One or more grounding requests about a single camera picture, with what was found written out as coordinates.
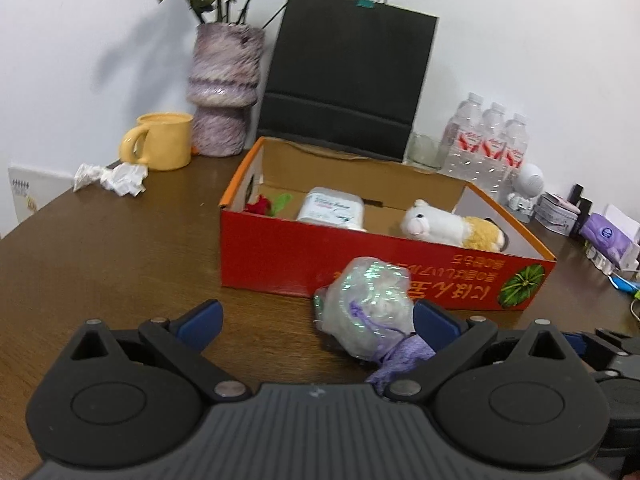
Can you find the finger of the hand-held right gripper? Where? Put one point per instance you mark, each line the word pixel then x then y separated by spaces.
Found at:
pixel 575 344

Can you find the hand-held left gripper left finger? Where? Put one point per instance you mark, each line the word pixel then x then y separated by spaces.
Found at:
pixel 202 322

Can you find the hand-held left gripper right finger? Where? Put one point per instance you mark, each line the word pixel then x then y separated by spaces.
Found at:
pixel 437 325

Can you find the clear plastic bag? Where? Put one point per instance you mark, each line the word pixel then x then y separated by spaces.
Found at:
pixel 365 300

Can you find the white and yellow plush toy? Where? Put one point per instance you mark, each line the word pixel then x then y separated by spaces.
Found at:
pixel 440 225

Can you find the red cardboard box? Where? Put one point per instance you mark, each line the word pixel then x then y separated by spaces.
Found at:
pixel 280 255

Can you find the red fabric rose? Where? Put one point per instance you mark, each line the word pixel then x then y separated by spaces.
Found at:
pixel 260 206

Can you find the white plastic swab container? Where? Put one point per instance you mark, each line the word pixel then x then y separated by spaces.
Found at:
pixel 330 207

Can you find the blue pen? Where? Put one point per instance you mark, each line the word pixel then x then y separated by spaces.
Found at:
pixel 625 283

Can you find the purple tissue pack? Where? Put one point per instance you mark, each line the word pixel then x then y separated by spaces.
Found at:
pixel 602 235

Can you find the small black box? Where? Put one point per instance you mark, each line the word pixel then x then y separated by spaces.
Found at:
pixel 580 207

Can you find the crumpled white tissue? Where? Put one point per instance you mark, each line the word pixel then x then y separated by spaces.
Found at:
pixel 117 177

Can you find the white robot figure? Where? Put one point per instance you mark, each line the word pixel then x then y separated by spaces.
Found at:
pixel 527 182

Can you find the clear glass cup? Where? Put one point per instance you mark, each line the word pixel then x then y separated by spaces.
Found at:
pixel 425 152

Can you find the yellow mug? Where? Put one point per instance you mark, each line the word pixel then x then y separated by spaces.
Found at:
pixel 167 140

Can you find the clear water bottle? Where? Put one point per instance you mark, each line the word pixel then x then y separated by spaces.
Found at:
pixel 515 150
pixel 492 145
pixel 462 135

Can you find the white printed card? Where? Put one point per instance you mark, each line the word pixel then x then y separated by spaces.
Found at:
pixel 27 195

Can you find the purple ceramic vase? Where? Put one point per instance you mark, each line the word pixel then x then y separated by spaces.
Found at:
pixel 225 85

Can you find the black paper bag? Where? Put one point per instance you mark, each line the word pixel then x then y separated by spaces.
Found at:
pixel 350 70

